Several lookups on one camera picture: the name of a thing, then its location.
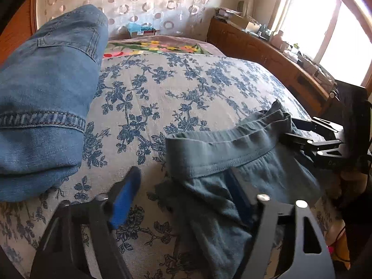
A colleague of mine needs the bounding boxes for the colourful floral pillow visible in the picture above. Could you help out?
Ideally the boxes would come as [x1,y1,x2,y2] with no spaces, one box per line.
[103,35,224,59]

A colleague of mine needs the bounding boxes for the circle patterned curtain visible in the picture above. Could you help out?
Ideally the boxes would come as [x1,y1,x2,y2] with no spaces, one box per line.
[35,0,218,40]

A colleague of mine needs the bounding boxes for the bright window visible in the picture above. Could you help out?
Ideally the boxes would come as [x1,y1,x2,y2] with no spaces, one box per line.
[267,0,372,89]

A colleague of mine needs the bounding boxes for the teal tissue box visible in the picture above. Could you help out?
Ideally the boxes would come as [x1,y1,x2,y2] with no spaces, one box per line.
[126,22,159,37]

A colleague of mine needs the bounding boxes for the grey-green pants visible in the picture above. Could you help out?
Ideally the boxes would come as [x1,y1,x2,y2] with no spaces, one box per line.
[155,99,323,279]

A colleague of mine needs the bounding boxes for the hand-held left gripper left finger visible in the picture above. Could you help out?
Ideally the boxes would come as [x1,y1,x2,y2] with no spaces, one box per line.
[30,166,143,279]

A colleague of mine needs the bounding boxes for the wooden sideboard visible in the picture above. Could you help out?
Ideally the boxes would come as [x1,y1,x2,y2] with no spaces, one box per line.
[207,16,339,117]

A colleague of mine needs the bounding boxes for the blue floral bedspread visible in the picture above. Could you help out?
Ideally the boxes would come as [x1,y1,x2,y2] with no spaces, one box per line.
[0,51,345,279]

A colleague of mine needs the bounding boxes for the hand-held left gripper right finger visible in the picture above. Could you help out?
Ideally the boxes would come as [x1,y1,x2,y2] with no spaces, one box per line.
[225,167,335,279]

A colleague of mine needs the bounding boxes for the cardboard box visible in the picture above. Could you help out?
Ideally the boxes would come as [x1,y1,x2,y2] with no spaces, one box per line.
[229,14,253,30]

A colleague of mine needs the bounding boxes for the person's right hand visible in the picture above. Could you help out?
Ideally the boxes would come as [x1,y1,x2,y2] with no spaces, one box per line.
[333,169,369,199]

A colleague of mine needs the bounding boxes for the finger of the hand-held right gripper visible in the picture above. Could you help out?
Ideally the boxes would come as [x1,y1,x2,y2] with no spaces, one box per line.
[291,117,345,140]
[280,132,345,169]

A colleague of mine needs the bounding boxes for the wooden headboard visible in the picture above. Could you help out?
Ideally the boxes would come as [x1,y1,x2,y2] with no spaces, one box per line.
[0,0,38,64]

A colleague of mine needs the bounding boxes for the blue denim jeans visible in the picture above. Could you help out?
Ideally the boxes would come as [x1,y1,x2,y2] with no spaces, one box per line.
[0,4,109,202]

